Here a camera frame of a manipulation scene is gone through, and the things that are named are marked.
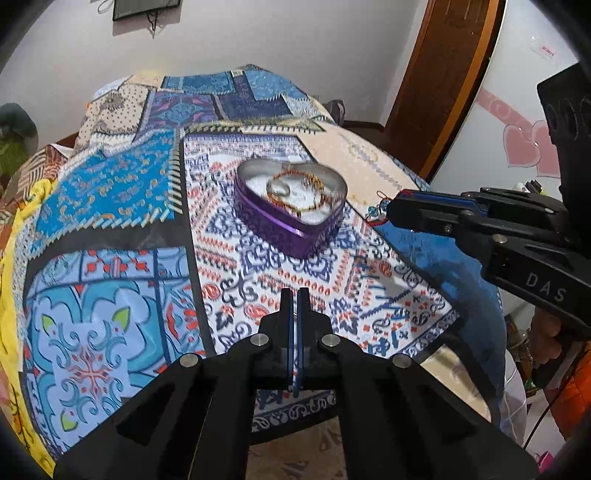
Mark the pink heart stickers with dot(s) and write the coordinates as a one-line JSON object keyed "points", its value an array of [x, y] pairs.
{"points": [[524, 145]]}

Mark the purple heart-shaped tin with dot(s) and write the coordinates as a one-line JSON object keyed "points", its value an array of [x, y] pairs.
{"points": [[277, 226]]}

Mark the yellow cloth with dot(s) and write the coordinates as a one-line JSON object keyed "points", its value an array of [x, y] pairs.
{"points": [[14, 286]]}

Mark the dark green jacket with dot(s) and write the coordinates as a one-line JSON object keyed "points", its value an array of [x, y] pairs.
{"points": [[16, 120]]}

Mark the dark bag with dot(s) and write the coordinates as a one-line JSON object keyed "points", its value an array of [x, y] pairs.
{"points": [[336, 110]]}

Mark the blue patchwork blanket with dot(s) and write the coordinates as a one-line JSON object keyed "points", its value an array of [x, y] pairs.
{"points": [[115, 184]]}

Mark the small black wall monitor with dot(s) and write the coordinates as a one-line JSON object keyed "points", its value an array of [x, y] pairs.
{"points": [[147, 7]]}

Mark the white cloth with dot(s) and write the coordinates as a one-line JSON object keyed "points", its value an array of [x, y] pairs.
{"points": [[513, 397]]}

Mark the green patterned cloth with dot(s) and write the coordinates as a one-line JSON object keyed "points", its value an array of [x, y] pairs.
{"points": [[9, 154]]}

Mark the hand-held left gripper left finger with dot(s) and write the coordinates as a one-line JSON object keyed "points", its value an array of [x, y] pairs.
{"points": [[290, 332]]}

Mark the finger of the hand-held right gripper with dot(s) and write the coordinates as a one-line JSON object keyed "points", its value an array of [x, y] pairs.
{"points": [[438, 197], [425, 217]]}

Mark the white paper label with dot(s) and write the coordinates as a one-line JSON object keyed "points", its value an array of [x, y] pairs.
{"points": [[545, 46]]}

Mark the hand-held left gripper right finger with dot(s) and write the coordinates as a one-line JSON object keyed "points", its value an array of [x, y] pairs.
{"points": [[302, 332]]}

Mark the clear bangle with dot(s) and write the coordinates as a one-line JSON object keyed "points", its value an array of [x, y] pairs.
{"points": [[269, 187]]}

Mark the orange patterned quilt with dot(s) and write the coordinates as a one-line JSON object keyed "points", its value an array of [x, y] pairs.
{"points": [[41, 161]]}

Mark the person's right hand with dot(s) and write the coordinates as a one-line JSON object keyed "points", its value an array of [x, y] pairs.
{"points": [[545, 341]]}

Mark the brown wooden door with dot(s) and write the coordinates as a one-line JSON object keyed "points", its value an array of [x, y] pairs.
{"points": [[443, 78]]}

